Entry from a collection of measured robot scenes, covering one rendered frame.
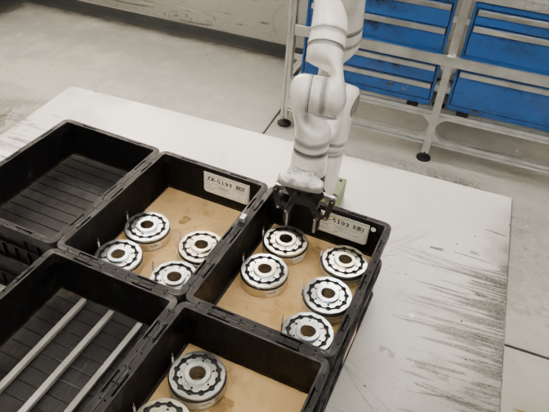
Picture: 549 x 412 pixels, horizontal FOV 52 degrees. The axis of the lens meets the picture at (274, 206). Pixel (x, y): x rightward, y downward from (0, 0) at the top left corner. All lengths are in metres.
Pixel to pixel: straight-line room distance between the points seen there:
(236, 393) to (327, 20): 0.69
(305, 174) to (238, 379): 0.41
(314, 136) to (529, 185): 2.35
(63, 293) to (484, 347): 0.94
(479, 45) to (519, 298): 1.21
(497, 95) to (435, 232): 1.52
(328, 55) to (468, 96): 2.07
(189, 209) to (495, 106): 2.03
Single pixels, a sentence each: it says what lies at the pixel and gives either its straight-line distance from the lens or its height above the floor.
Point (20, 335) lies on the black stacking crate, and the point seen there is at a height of 0.83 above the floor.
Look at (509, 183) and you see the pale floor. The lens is 3.28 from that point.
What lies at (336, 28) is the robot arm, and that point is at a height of 1.34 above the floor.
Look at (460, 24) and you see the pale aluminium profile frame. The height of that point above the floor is 0.77.
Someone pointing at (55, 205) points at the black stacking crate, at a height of 0.83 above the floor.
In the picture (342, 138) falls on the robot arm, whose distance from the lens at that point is 1.47.
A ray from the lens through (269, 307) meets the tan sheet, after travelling 1.19.
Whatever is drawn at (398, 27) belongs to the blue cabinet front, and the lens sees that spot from 2.99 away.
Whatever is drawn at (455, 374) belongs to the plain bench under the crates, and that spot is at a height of 0.70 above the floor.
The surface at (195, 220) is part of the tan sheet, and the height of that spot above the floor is 0.83.
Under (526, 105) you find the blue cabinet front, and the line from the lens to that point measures 3.10.
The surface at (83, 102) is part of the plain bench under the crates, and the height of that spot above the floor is 0.70.
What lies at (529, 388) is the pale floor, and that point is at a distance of 2.33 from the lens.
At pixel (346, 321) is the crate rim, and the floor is 0.93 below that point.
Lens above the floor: 1.74
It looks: 39 degrees down
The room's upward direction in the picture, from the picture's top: 5 degrees clockwise
